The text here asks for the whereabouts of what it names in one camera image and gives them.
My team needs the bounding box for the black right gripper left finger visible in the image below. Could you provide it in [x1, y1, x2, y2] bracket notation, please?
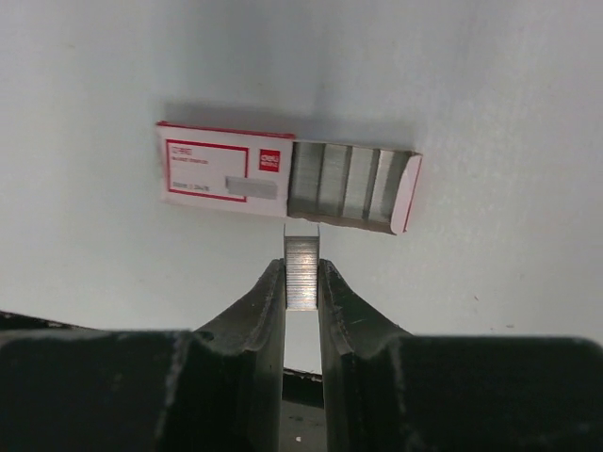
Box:
[1, 259, 285, 451]

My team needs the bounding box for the grey staple strip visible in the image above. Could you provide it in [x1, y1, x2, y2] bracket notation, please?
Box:
[284, 223, 320, 312]

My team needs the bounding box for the red white staple box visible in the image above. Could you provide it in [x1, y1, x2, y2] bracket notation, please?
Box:
[156, 121, 423, 235]

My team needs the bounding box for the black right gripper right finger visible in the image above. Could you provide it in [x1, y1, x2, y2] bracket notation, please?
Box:
[318, 260, 602, 451]

